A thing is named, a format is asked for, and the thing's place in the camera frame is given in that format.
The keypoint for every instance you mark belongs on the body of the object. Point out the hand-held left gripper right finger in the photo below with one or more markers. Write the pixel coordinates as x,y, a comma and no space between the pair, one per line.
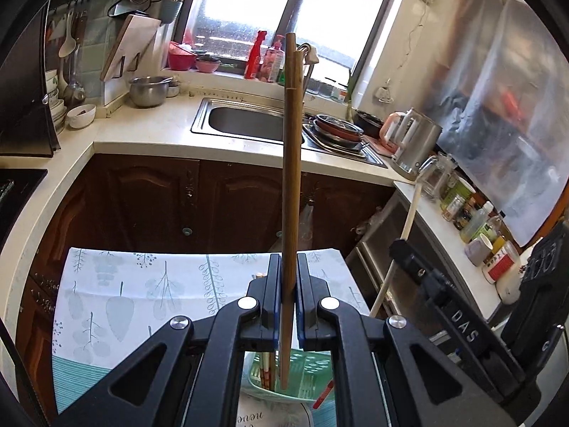
301,307

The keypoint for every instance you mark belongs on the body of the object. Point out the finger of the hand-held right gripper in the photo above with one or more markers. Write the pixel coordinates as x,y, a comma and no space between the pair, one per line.
413,262

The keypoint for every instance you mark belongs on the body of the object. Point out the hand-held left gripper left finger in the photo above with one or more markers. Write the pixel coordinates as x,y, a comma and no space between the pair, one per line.
278,307

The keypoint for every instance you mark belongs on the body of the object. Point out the green plastic utensil basket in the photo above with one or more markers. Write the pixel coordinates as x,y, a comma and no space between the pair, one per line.
306,378

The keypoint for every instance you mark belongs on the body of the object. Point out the steel cabinet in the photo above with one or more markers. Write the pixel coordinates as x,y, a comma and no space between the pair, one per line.
426,249

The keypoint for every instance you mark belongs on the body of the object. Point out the white canister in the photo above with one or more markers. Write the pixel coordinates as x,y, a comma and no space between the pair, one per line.
513,282

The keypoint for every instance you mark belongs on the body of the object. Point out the white jar with red label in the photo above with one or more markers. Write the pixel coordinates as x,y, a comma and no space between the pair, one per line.
500,264

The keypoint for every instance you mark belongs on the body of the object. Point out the grey mug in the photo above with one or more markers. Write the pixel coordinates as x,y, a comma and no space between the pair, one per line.
478,251

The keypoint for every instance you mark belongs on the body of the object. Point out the clear plastic bottle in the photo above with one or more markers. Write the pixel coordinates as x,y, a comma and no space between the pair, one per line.
475,224

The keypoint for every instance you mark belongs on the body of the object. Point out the green labelled jar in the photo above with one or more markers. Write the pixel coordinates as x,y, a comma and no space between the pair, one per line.
458,195

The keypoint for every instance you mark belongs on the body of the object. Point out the hanging plastic bag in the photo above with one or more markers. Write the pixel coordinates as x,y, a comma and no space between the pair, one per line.
306,227

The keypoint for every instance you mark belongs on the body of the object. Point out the glass pitcher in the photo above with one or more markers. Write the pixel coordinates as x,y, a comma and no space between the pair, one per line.
438,178

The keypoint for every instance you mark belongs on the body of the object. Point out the steel electric kettle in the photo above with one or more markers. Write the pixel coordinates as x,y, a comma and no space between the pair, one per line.
418,142

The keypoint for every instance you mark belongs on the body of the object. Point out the leaf printed tablecloth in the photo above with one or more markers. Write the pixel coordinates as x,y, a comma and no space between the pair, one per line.
133,284

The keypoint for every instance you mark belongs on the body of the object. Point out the black clay pot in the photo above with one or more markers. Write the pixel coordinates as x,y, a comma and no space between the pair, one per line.
366,120

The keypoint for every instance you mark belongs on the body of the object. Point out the stack of plates and pans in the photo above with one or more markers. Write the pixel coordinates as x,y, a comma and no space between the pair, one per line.
338,131

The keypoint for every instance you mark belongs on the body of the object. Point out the brown wooden cabinets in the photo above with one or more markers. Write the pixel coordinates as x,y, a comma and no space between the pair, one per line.
146,204

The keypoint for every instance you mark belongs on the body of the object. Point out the clear plastic sheet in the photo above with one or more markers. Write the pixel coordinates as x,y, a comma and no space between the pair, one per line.
498,111

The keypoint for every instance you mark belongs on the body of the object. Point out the stainless steel sink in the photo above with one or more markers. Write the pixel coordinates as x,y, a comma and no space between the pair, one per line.
249,120

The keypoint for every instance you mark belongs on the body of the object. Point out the steel faucet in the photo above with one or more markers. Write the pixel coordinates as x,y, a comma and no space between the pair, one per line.
311,60

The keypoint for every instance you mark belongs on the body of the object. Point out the green bottle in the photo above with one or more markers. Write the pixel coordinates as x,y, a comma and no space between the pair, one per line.
281,75

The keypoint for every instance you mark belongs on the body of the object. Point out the small steel bowl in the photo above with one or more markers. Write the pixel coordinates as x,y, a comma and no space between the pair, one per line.
173,90

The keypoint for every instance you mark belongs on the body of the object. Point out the pink soap bottle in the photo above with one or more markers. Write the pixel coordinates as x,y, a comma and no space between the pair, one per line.
272,64

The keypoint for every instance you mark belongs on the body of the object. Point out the red spray bottle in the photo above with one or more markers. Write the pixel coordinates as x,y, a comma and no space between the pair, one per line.
254,60

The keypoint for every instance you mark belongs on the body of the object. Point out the pink bowl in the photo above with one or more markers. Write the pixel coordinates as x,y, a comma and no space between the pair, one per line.
207,66

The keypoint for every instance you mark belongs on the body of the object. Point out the steel mixing bowl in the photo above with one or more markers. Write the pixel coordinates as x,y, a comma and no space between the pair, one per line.
149,91

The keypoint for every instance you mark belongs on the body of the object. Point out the red basin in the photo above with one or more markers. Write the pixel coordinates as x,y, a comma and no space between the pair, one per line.
180,60

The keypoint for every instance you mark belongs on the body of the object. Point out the white bowl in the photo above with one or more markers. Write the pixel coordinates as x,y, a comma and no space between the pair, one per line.
82,118

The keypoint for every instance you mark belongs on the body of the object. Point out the black stove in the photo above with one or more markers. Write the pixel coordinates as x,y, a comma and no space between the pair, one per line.
17,195

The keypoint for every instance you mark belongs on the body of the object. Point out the white cutting board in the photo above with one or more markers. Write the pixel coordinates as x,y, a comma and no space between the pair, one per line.
131,44

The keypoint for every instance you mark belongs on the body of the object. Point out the stack of white bowls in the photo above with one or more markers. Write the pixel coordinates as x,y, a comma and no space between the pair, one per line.
54,102

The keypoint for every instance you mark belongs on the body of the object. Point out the window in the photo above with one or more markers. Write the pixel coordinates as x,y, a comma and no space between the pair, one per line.
249,4

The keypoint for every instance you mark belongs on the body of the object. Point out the grey-blue utensil holder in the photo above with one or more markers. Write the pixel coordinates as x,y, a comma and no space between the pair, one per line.
171,11

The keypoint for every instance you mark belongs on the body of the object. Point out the white ladle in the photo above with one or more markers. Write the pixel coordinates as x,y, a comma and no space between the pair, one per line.
66,46

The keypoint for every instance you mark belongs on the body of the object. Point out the black range hood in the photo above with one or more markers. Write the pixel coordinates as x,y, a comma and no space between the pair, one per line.
22,89

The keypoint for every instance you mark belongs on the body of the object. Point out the wall outlet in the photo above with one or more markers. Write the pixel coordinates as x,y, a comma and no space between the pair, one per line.
383,93

